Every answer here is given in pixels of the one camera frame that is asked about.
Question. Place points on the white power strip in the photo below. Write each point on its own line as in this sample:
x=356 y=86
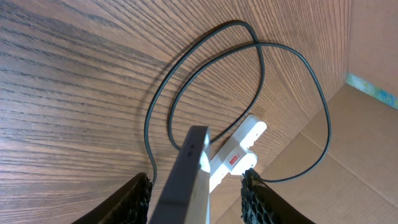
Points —
x=244 y=137

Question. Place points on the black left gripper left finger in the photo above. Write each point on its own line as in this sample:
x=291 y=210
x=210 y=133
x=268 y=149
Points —
x=128 y=205

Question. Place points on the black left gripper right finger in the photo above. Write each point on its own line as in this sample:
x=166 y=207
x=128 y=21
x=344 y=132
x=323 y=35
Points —
x=261 y=205

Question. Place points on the white charger adapter plug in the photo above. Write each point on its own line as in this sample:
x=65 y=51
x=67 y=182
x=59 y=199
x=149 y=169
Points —
x=242 y=162

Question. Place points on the blue Galaxy smartphone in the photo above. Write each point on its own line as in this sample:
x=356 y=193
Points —
x=185 y=198

